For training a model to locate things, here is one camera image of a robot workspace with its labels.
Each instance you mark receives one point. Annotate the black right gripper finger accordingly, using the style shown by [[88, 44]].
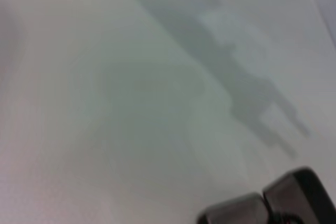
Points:
[[302, 197], [233, 211]]

